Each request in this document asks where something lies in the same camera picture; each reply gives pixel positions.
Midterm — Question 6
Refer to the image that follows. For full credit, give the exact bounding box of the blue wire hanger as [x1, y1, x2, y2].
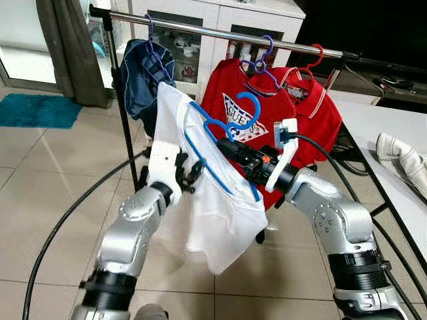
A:
[183, 91, 262, 202]

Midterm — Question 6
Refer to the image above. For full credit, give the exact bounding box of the plain white t-shirt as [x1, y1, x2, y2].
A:
[155, 81, 269, 277]

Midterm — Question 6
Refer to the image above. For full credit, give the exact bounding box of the red plastic hanger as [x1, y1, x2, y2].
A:
[294, 43, 326, 84]

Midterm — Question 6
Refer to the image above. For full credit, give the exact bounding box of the red shirt white logo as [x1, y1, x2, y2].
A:
[200, 58, 298, 211]

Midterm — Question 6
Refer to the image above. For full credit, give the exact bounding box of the red polo striped collar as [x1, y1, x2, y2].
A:
[284, 65, 343, 167]

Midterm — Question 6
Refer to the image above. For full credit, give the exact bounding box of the blue denim garment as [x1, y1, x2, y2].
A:
[120, 39, 177, 137]

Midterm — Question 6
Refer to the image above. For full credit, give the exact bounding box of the white glass door cabinet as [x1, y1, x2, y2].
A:
[130, 0, 306, 87]

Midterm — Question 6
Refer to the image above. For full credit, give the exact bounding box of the teal floor mat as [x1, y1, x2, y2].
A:
[0, 93, 84, 129]

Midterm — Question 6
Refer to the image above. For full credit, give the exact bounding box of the grey curtain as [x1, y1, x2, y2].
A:
[35, 0, 111, 109]

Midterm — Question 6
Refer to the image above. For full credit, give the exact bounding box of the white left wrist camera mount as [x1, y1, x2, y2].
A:
[147, 139, 183, 205]

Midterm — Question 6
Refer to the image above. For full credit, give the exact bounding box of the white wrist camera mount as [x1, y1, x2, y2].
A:
[264, 118, 300, 195]
[147, 139, 183, 205]

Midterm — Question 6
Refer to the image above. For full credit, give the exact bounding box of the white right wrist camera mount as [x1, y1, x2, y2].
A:
[264, 118, 300, 195]

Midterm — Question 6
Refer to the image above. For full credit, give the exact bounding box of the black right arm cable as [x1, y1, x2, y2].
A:
[292, 133, 427, 320]

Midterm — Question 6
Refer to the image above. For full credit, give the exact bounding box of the purple wire hanger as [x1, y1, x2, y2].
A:
[242, 35, 284, 91]
[143, 15, 175, 87]

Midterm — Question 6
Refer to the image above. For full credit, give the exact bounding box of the black clothes rack chrome rail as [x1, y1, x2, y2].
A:
[89, 5, 374, 244]

